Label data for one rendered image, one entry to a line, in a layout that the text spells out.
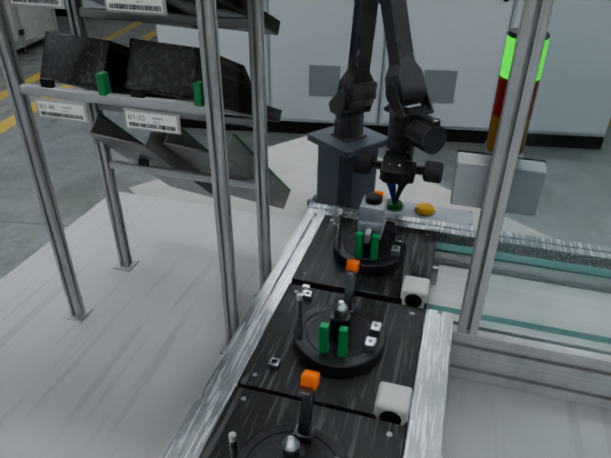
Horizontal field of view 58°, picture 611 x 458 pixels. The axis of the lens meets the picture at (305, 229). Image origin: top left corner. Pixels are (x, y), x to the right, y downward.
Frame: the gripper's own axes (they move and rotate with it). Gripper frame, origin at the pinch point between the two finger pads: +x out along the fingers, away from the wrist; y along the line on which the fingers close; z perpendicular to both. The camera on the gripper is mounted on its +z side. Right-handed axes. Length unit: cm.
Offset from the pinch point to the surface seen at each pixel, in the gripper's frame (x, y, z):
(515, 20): 13, 37, -286
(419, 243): 3.8, 7.1, 14.7
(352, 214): 5.0, -8.5, 5.0
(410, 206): 4.7, 3.5, -1.5
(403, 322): 3.9, 7.1, 39.1
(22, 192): 99, -235, -126
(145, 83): -31, -35, 37
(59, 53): -34, -50, 36
